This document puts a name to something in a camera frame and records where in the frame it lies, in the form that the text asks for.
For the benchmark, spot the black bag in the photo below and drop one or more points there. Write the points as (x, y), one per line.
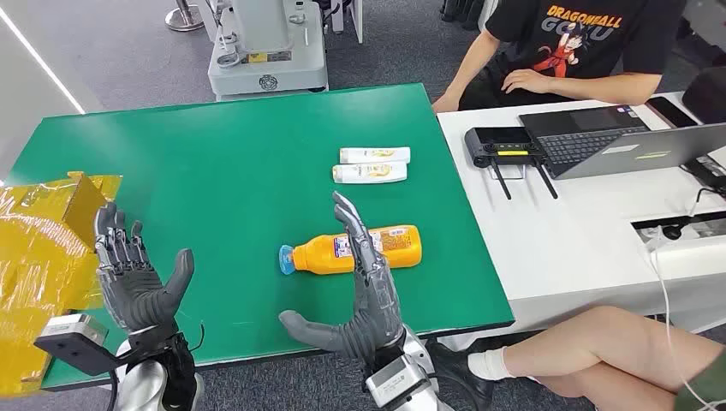
(706, 96)

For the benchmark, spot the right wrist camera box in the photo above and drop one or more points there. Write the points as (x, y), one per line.
(397, 380)

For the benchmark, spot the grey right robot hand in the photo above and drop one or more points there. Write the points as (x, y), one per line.
(374, 306)

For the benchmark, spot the black flat device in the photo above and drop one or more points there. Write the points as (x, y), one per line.
(706, 170)

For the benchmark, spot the person's left hand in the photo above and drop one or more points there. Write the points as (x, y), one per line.
(530, 80)

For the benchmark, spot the person's right forearm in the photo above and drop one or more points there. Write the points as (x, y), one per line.
(471, 65)

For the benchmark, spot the orange bottle with blue cap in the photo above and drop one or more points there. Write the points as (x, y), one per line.
(317, 255)

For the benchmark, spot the black shoe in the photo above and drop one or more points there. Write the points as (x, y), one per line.
(454, 369)

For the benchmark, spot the person's left forearm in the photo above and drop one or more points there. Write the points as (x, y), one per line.
(607, 89)

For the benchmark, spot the black plug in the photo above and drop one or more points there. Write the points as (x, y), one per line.
(673, 232)

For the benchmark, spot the grey laptop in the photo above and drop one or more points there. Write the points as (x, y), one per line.
(595, 142)

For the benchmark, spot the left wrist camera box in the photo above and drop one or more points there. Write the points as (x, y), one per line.
(74, 334)

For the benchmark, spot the black controller with antennas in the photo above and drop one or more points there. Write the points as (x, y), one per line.
(499, 144)

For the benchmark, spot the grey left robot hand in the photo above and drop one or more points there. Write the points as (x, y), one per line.
(133, 295)

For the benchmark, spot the yellow tape-wrapped cardboard box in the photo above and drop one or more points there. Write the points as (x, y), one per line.
(39, 266)

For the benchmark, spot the metal stanchion base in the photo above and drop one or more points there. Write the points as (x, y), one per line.
(184, 20)

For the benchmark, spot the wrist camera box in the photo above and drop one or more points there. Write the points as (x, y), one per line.
(397, 380)
(74, 334)

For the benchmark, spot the white shampoo bottle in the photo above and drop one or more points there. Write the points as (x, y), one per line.
(374, 155)
(368, 173)

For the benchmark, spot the person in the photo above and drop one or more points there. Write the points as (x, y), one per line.
(584, 39)
(601, 352)

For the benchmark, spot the white panel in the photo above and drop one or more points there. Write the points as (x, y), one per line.
(351, 20)

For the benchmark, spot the black smartphone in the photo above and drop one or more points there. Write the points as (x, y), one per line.
(672, 111)

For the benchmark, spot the white sock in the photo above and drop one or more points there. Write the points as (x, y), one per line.
(490, 364)

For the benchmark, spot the person's right hand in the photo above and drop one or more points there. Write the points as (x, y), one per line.
(446, 103)

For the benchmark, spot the white machine with column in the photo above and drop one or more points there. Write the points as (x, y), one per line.
(266, 57)

